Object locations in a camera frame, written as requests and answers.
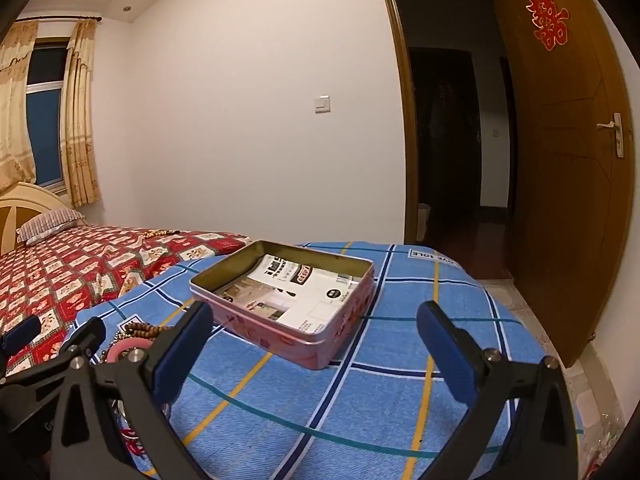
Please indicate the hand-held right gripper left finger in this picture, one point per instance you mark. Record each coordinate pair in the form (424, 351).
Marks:
(175, 355)

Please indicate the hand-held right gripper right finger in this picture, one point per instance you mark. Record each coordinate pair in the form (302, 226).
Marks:
(442, 345)

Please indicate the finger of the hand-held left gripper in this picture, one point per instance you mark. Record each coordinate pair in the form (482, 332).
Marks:
(22, 335)
(87, 337)

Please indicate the pink bangle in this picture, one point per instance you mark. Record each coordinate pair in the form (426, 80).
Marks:
(127, 346)

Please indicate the pink tin box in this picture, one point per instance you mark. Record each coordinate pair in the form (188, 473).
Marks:
(330, 335)

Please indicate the red patterned bedsheet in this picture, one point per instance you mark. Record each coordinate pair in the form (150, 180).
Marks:
(65, 280)

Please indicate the blue plaid cloth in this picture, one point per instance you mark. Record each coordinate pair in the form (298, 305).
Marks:
(380, 400)

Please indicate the striped pillow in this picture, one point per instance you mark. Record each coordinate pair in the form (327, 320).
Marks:
(50, 225)

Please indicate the cream wooden headboard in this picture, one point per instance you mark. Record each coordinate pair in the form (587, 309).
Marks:
(20, 200)

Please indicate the printed paper sheet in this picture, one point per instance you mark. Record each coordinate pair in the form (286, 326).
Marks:
(310, 292)

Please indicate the brown wooden door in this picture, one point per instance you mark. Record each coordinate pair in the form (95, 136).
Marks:
(555, 185)

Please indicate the window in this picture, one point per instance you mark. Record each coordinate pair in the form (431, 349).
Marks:
(46, 125)

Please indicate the dark curtain rod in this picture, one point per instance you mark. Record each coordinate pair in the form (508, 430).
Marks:
(55, 19)

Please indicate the red paper door decoration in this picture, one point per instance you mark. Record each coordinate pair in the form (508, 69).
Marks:
(547, 20)

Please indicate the brown door frame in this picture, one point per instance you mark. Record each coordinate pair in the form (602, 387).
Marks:
(400, 85)

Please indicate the white light switch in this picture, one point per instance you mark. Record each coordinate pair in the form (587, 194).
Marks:
(323, 104)

